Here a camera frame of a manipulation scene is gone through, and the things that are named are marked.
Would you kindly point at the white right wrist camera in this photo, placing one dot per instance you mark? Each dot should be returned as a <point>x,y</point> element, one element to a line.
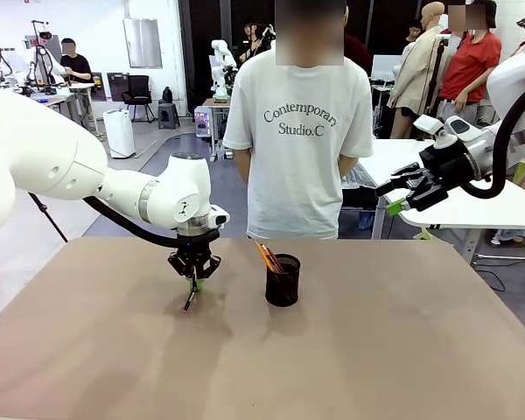
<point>429,124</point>

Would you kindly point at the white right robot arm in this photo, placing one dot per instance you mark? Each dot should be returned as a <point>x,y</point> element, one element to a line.
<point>516,79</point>

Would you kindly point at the workbench with aluminium legs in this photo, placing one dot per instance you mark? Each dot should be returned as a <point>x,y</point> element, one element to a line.
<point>214,102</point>

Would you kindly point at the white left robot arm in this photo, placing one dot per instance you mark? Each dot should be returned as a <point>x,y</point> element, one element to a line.
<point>48,144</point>

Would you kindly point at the black office chair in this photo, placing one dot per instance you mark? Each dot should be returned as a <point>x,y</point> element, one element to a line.
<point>137,89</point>

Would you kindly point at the grey wall panel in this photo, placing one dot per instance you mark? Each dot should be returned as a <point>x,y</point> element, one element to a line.
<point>142,44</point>

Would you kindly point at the black bag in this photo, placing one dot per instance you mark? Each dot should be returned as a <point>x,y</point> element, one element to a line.
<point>167,95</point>

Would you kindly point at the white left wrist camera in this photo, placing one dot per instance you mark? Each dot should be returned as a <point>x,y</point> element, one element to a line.
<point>221,216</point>

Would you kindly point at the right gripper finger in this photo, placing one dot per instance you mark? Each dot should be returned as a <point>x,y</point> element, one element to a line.
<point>398,180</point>
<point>420,199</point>

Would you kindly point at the white air purifier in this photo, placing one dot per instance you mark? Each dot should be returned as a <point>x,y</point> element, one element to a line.
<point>119,135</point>

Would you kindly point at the person in white t-shirt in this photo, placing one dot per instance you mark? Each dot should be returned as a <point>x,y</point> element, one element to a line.
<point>297,175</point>

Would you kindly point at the mannequin in beige jacket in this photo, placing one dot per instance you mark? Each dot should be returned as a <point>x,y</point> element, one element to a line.
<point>413,74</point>

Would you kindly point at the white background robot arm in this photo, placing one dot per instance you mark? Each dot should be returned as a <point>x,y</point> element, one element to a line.
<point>221,48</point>

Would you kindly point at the black marker with red cap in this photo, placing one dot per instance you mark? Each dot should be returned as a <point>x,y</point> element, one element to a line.
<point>189,302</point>

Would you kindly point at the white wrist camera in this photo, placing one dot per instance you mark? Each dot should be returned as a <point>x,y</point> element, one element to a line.
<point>429,124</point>
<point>221,216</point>

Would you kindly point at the person's right forearm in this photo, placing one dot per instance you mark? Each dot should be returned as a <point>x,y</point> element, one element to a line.
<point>242,164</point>

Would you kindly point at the person's left forearm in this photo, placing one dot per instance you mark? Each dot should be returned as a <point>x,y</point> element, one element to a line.
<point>349,166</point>

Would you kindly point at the white table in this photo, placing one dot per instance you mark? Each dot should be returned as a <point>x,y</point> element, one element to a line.
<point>464,214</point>

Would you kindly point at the person in black shirt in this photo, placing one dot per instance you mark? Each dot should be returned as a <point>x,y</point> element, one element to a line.
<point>76,65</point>

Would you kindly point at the black tripod stand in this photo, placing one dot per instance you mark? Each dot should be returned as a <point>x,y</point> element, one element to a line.
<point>48,216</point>

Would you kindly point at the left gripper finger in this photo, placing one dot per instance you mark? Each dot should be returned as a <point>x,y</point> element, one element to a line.
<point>210,264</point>
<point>179,264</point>

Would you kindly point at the black mesh pen holder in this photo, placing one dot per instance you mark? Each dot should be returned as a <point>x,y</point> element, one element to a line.
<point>282,291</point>

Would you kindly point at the white robot on desk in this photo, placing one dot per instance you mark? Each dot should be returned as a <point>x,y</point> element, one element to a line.
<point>41,57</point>

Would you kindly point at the yellow pencil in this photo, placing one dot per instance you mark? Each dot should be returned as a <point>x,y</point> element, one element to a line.
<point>262,253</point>
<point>270,257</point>

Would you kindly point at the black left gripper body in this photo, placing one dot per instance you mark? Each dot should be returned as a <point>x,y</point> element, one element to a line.
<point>195,254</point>

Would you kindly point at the grey step stool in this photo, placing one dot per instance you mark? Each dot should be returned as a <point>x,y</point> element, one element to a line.
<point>169,116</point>

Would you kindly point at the long wooden desk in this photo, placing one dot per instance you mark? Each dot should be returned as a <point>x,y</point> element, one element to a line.
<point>54,101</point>

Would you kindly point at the computer case with lights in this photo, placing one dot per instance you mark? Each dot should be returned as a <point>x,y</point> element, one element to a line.
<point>202,124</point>

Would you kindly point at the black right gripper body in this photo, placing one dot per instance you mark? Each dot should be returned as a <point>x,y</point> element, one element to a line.
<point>450,168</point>

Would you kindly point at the maroon pen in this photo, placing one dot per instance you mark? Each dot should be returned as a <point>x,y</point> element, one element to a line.
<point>277,264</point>

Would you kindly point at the person in red shirt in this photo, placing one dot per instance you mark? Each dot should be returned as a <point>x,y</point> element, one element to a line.
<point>468,65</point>

